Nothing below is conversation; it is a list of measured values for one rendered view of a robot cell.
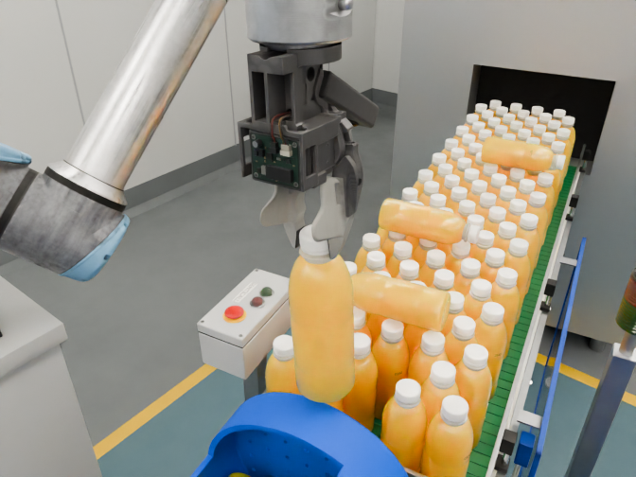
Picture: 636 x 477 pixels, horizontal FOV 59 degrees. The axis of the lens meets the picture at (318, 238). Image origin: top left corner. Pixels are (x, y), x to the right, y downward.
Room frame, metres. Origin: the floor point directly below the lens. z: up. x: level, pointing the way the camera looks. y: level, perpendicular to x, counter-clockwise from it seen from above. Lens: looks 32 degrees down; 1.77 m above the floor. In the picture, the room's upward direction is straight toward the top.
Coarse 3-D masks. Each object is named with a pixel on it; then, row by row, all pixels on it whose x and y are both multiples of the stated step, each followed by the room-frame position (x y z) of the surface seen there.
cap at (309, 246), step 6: (306, 228) 0.51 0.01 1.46; (300, 234) 0.50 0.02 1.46; (306, 234) 0.50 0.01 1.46; (300, 240) 0.50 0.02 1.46; (306, 240) 0.49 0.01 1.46; (312, 240) 0.48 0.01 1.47; (324, 240) 0.48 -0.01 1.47; (306, 246) 0.49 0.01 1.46; (312, 246) 0.48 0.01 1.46; (318, 246) 0.48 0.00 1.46; (324, 246) 0.48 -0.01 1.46; (306, 252) 0.49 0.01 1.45; (312, 252) 0.48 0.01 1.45; (318, 252) 0.48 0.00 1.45; (324, 252) 0.48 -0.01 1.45
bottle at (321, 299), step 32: (320, 256) 0.48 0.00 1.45; (288, 288) 0.50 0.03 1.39; (320, 288) 0.47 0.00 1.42; (352, 288) 0.49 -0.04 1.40; (320, 320) 0.46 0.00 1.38; (352, 320) 0.49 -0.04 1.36; (320, 352) 0.46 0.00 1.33; (352, 352) 0.48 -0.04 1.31; (320, 384) 0.46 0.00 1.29; (352, 384) 0.48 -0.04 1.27
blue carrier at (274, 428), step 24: (240, 408) 0.51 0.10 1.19; (264, 408) 0.48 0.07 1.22; (288, 408) 0.47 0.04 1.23; (312, 408) 0.47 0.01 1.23; (240, 432) 0.53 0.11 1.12; (264, 432) 0.51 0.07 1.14; (288, 432) 0.44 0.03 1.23; (312, 432) 0.44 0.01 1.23; (336, 432) 0.44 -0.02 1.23; (360, 432) 0.45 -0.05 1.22; (216, 456) 0.50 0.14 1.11; (240, 456) 0.53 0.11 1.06; (264, 456) 0.51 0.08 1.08; (288, 456) 0.50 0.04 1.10; (312, 456) 0.48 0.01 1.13; (336, 456) 0.41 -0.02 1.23; (360, 456) 0.42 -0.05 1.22; (384, 456) 0.43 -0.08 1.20
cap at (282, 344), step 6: (282, 336) 0.73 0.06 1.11; (288, 336) 0.73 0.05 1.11; (276, 342) 0.72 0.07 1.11; (282, 342) 0.72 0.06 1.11; (288, 342) 0.72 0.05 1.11; (276, 348) 0.71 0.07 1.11; (282, 348) 0.70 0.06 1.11; (288, 348) 0.70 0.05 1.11; (276, 354) 0.71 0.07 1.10; (282, 354) 0.70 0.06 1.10; (288, 354) 0.70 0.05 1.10
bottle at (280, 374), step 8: (272, 360) 0.71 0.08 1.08; (280, 360) 0.70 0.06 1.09; (288, 360) 0.70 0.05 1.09; (272, 368) 0.70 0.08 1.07; (280, 368) 0.70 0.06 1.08; (288, 368) 0.70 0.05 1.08; (272, 376) 0.70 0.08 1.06; (280, 376) 0.69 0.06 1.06; (288, 376) 0.69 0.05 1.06; (272, 384) 0.69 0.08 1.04; (280, 384) 0.69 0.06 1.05; (288, 384) 0.69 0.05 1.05; (272, 392) 0.69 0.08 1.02; (288, 392) 0.68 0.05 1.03; (296, 392) 0.69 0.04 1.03
